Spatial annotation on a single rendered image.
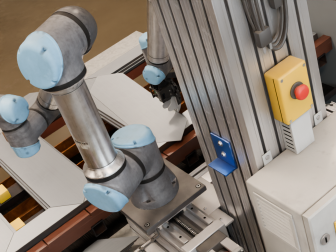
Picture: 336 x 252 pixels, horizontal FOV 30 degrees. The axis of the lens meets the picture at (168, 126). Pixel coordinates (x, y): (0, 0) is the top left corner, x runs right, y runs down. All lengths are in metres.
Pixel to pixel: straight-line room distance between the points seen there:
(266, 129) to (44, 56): 0.54
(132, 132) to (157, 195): 0.20
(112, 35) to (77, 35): 3.78
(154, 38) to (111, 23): 3.39
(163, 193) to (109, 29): 3.66
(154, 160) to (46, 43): 0.52
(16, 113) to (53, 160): 0.85
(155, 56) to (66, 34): 0.72
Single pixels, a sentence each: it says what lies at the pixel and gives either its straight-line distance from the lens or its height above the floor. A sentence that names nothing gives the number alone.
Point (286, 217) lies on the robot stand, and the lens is 1.46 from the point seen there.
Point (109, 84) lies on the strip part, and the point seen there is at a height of 0.85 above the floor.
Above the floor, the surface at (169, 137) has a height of 0.85.
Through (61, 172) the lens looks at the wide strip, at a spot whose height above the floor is 0.85.
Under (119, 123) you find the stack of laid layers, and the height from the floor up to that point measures 0.84.
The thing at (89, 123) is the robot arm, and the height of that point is 1.43.
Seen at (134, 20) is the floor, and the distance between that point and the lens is 5.35.
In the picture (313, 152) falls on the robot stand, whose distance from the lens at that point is 1.55.
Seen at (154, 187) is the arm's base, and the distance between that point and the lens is 1.78.
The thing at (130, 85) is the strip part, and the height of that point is 0.85.
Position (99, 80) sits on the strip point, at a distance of 2.90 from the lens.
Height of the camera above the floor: 2.23
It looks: 35 degrees down
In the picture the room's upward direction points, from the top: 20 degrees counter-clockwise
